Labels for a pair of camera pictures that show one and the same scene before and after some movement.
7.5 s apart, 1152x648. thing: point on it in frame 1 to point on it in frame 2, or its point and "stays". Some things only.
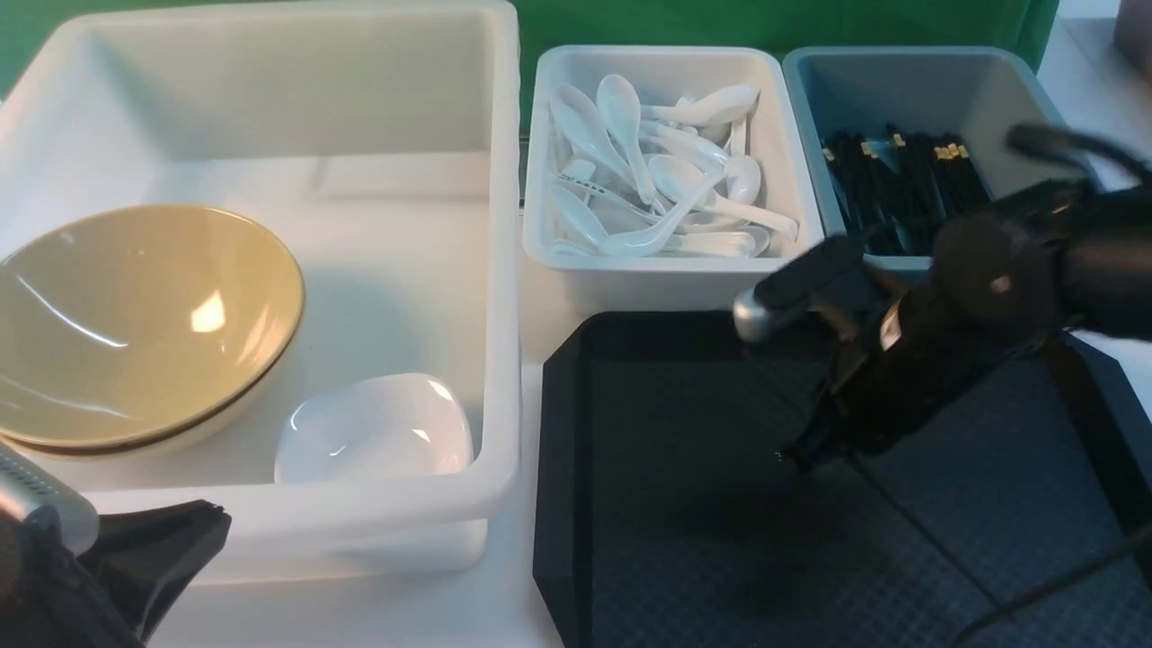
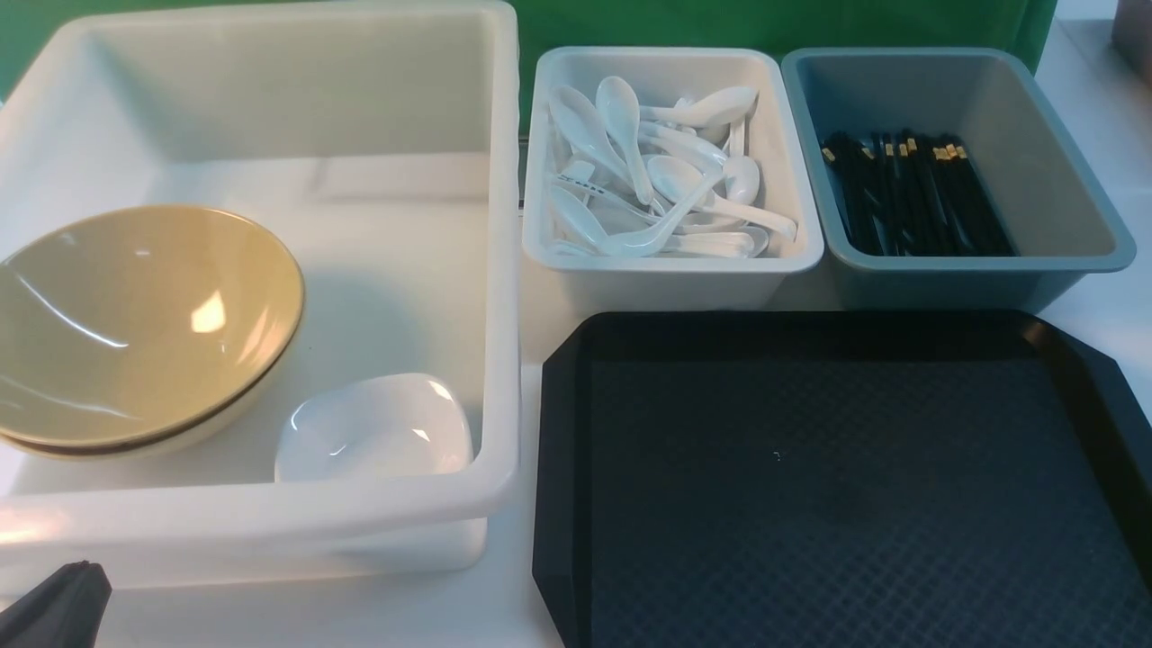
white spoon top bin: (723, 104) stays
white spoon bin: (667, 179) stays
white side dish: (382, 426) stays
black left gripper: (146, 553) to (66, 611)
